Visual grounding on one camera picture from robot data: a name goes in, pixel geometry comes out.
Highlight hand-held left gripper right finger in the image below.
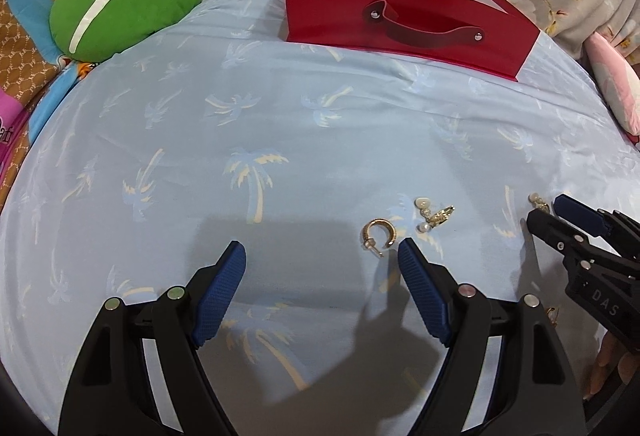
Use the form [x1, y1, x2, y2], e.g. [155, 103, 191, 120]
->
[397, 237, 588, 436]

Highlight person's right hand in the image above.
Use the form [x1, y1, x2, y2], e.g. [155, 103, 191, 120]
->
[582, 333, 640, 401]

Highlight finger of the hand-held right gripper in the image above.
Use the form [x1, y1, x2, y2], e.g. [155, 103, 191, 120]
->
[553, 195, 640, 244]
[526, 211, 593, 267]

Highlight green cushion with white stripe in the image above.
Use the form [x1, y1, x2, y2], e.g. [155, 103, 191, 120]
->
[49, 0, 202, 63]

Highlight pink plush pillow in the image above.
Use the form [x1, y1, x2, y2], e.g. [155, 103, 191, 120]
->
[585, 33, 640, 147]

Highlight red box with strap handle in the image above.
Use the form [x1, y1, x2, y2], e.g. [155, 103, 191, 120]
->
[283, 0, 542, 81]

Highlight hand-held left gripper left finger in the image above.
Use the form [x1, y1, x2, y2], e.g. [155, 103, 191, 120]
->
[57, 240, 247, 436]

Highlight colourful cartoon monkey blanket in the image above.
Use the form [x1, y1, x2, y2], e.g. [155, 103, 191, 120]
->
[0, 0, 168, 197]

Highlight light blue palm-print sheet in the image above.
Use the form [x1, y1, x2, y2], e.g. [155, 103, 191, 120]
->
[0, 0, 640, 436]

